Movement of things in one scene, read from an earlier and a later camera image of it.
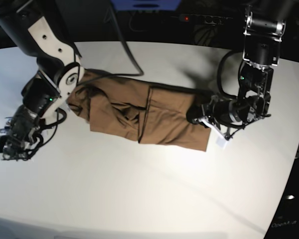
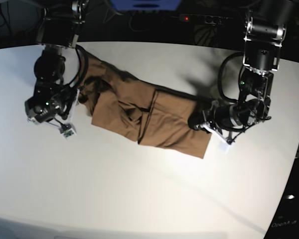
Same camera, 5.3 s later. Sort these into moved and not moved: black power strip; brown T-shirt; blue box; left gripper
Moved: left gripper; brown T-shirt
Not moved: blue box; black power strip
